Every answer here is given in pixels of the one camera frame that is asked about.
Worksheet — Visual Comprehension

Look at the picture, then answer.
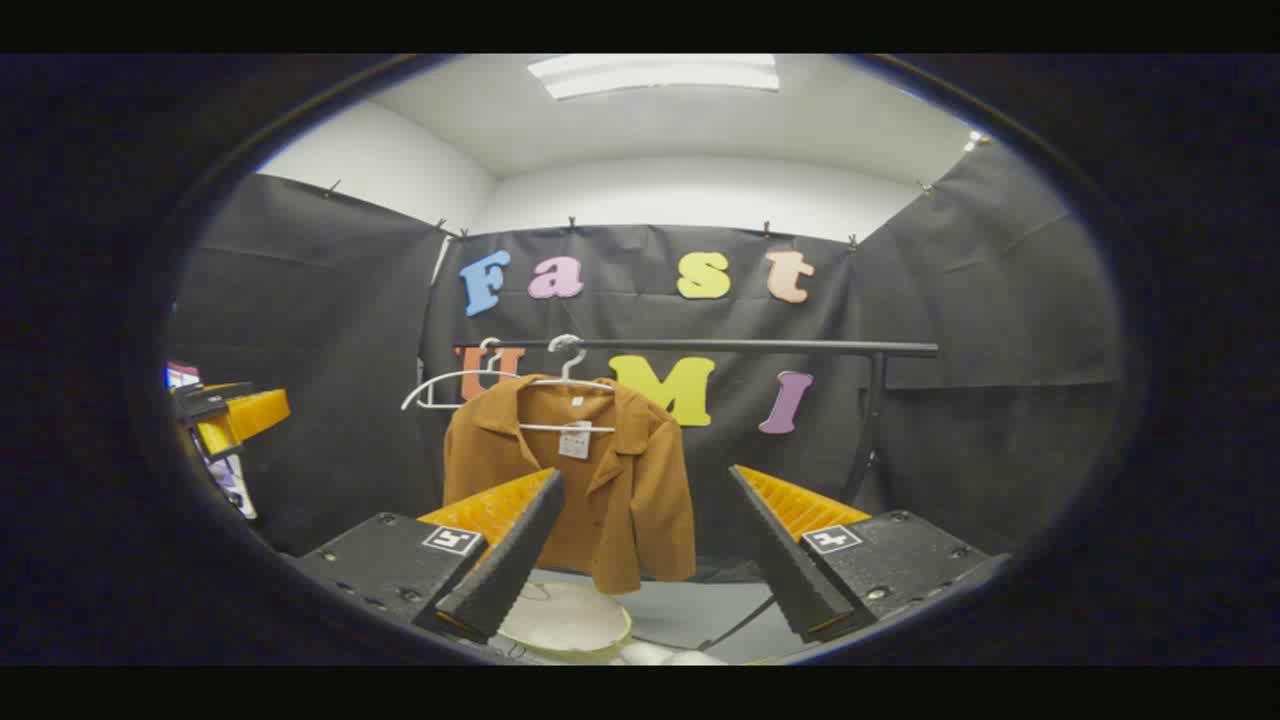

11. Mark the white rounded object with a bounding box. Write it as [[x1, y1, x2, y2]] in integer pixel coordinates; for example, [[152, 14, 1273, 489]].
[[618, 640, 729, 666]]

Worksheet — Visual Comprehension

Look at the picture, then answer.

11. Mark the black floor cable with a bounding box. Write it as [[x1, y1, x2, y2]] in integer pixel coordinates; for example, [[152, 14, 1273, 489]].
[[697, 596, 779, 653]]

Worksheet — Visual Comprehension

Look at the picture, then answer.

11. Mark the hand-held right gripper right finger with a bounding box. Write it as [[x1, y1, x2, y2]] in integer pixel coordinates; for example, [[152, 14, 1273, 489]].
[[728, 464, 1011, 644]]

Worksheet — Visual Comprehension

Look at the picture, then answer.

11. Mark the rectangular ceiling light panel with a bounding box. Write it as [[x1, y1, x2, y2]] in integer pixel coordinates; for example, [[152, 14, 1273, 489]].
[[527, 54, 781, 101]]

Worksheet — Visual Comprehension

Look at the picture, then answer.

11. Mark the white plastic clothes hanger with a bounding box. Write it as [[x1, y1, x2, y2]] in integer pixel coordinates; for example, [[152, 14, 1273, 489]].
[[400, 337, 526, 413], [515, 334, 618, 435]]

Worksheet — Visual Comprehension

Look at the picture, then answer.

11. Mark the brown jacket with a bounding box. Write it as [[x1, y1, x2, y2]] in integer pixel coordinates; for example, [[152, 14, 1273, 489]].
[[443, 375, 697, 596]]

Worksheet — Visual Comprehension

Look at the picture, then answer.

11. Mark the black metal clothes rack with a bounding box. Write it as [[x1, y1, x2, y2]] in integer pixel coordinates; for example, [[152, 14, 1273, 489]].
[[418, 337, 941, 511]]

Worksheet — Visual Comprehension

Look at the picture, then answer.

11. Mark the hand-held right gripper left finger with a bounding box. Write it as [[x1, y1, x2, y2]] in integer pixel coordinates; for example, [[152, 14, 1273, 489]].
[[295, 467, 567, 646]]

